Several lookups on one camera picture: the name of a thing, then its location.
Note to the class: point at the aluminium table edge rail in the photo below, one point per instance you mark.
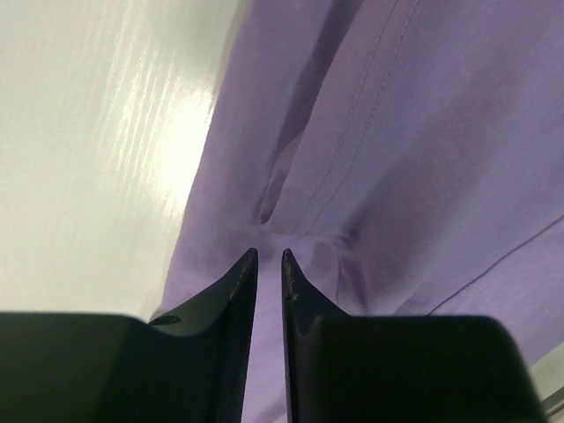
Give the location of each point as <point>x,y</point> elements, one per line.
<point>553,404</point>

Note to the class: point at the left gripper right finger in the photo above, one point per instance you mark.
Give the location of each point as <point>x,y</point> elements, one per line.
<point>344,368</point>

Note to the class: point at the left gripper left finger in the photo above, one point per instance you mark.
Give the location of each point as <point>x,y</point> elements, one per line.
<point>187,365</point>

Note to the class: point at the lavender t shirt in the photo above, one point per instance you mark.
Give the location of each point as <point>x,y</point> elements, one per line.
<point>409,153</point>

